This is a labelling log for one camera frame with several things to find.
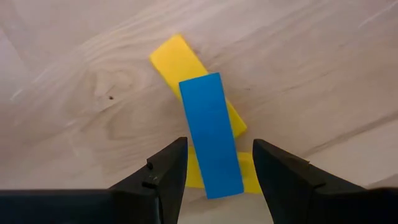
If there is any blue wooden block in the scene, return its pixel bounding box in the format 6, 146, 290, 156
178, 72, 245, 200

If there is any yellow wooden block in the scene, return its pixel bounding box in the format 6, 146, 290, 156
185, 146, 263, 195
149, 33, 248, 139

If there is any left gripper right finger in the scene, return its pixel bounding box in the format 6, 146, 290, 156
252, 138, 398, 224

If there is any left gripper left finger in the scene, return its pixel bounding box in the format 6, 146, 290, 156
0, 137, 188, 224

